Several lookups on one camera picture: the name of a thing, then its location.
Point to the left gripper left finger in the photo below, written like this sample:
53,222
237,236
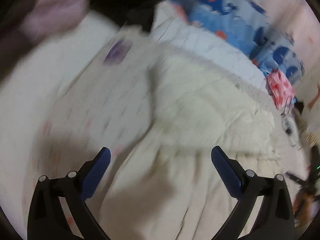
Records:
46,219

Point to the cream white padded jacket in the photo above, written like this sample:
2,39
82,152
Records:
168,188

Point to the white garment with black print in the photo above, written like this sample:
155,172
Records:
292,124

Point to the white cherry print bedsheet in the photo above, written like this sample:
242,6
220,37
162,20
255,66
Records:
65,100

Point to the red pink patterned cloth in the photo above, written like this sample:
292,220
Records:
280,89

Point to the blue whale print blanket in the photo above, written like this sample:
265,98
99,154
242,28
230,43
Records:
245,25

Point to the purple lilac garment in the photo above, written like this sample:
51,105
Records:
26,23

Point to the white quilted duvet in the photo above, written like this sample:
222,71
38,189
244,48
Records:
170,28

